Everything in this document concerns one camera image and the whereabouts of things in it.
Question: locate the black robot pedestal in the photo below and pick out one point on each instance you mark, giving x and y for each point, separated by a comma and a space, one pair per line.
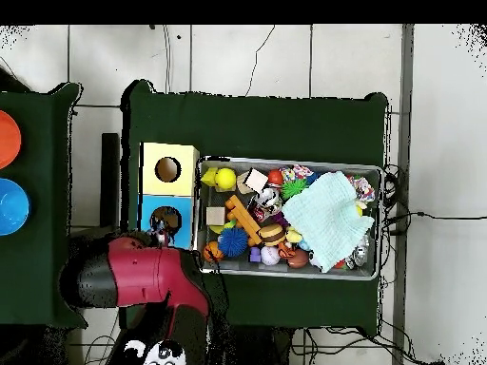
258, 348

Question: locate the orange plastic toy block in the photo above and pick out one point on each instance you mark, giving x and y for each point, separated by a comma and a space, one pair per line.
243, 218

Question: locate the orange plastic bowl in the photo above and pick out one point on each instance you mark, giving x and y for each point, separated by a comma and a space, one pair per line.
7, 138

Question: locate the yellow ball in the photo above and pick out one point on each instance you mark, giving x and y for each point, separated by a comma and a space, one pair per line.
225, 178

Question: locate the wooden box with three holes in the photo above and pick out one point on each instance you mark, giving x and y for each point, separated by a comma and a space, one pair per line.
182, 182

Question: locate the orange toy basketball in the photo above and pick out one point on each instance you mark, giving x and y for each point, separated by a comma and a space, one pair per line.
212, 251

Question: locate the blue spiky ball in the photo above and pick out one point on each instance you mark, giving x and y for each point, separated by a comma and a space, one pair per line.
233, 242

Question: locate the blue plastic bowl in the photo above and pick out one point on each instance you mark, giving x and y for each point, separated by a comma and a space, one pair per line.
11, 207

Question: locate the yellow cheese wedge toy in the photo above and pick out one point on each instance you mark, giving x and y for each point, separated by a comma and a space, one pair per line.
209, 176

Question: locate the green spiky ball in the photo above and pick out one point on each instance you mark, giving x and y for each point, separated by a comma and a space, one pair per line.
293, 188

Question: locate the silver mesh bin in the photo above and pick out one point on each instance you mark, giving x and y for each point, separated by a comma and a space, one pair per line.
304, 272

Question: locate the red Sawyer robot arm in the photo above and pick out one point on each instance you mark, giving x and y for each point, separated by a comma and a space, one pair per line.
144, 273

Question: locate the mint green knitted cloth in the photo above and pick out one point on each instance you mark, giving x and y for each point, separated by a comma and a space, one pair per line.
327, 216

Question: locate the dark green table cloth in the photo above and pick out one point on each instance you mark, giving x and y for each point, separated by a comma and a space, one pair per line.
38, 266
258, 125

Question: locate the packet with blue label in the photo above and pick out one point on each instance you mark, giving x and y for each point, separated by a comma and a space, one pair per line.
161, 230

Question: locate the toy burger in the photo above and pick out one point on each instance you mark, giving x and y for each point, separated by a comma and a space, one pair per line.
272, 234

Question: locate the wooden cube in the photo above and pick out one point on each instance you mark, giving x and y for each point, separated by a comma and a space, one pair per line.
255, 180
215, 215

